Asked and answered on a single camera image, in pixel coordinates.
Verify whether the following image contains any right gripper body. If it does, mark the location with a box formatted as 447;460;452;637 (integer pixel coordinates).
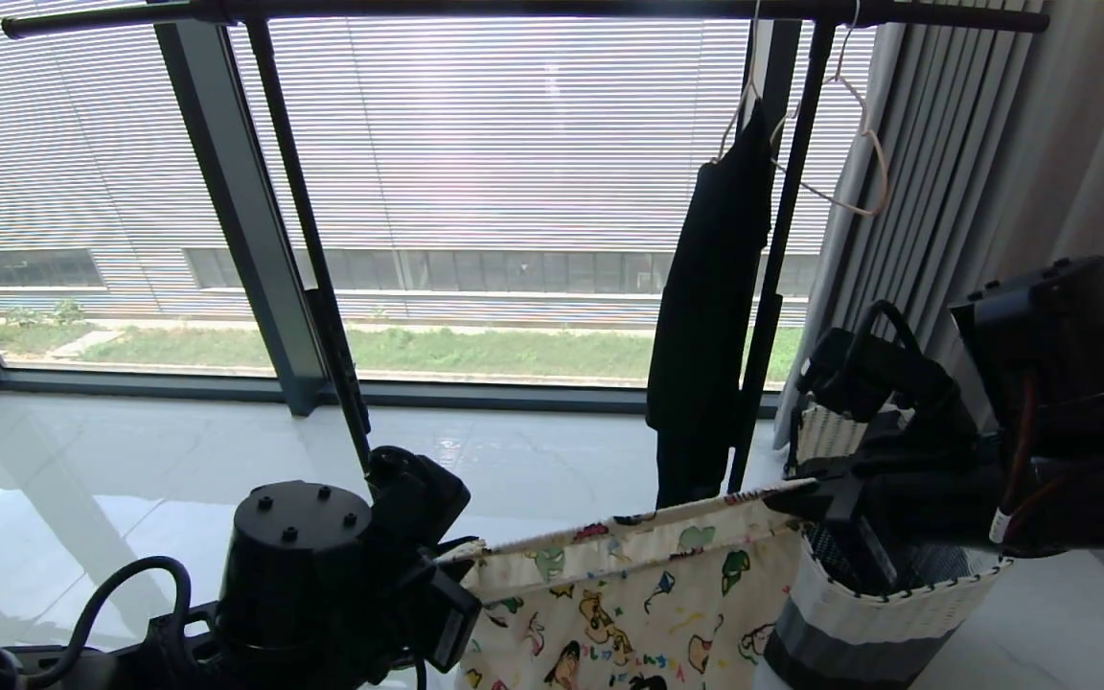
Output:
825;436;1003;587

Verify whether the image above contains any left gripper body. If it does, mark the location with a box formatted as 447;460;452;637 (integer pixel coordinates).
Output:
365;446;473;562

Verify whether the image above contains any cream printed garment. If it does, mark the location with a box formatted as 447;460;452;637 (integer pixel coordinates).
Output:
435;477;819;690

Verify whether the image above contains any black garment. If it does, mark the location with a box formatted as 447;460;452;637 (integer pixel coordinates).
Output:
645;96;780;511

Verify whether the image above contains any pink clothes hanger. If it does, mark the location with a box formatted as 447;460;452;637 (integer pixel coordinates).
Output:
770;0;891;218
713;0;793;164

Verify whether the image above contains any white laundry basket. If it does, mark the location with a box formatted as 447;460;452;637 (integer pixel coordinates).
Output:
753;388;1015;690

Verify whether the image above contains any black clothes rack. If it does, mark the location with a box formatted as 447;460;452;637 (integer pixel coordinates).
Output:
1;0;1051;495

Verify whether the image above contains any window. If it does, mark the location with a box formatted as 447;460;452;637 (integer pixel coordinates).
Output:
0;0;884;418

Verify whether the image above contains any beige curtain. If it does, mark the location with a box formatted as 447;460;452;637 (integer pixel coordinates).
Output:
772;0;1104;451

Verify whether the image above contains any black cable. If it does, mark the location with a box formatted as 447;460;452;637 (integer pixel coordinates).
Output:
849;300;925;360
25;556;194;689

